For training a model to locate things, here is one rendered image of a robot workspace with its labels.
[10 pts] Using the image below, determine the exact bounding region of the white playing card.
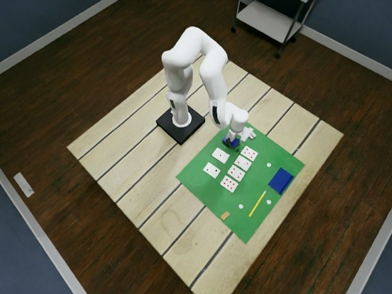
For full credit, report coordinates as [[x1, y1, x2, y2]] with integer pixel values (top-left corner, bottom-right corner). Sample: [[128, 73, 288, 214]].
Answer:
[[203, 163, 220, 178], [212, 148, 229, 163], [235, 155, 251, 171], [241, 146, 258, 161], [220, 176, 238, 192], [228, 165, 245, 181]]

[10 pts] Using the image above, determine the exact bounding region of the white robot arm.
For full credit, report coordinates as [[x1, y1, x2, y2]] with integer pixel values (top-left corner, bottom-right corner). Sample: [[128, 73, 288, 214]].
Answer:
[[162, 27, 253, 143]]

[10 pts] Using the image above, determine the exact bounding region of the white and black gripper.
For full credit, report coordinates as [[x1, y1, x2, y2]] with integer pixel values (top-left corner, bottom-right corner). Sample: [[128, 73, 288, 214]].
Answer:
[[225, 129, 238, 146]]

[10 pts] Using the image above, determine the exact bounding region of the green felt mat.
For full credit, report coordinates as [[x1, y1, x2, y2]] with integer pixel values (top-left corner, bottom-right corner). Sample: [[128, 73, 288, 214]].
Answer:
[[176, 122, 305, 244]]

